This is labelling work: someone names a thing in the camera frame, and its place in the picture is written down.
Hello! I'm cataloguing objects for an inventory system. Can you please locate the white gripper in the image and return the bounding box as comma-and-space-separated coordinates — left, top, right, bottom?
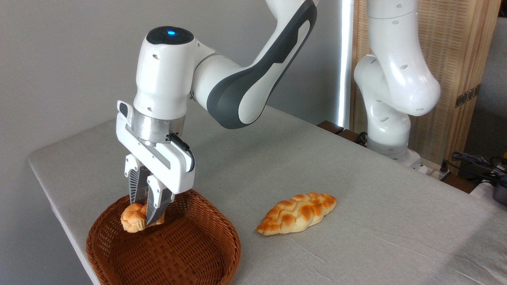
116, 100, 196, 226

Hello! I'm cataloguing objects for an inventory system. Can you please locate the round knotted bread roll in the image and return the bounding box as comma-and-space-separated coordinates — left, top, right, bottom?
120, 202, 166, 234

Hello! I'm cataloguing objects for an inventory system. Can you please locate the brown wicker basket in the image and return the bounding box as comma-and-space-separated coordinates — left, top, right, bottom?
86, 188, 242, 285

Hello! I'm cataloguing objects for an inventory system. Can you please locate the long braided bread loaf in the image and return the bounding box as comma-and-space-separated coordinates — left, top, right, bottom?
255, 192, 338, 237

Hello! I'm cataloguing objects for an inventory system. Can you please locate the dark brown wooden furniture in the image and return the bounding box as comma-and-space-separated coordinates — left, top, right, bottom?
316, 120, 368, 148

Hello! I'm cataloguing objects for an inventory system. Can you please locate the grey tablecloth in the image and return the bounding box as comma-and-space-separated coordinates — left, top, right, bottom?
27, 104, 507, 285

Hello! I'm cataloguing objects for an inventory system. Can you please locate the metal screen hinge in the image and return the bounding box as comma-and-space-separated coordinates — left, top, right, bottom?
454, 84, 481, 108

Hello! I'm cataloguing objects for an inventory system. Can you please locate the grey box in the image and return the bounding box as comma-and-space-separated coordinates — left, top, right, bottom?
492, 184, 507, 206

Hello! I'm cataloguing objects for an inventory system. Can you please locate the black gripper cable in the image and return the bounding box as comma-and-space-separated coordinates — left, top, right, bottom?
166, 133, 196, 173

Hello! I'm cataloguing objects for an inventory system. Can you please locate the bundle of black cables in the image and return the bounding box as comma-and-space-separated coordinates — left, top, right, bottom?
451, 151, 507, 183

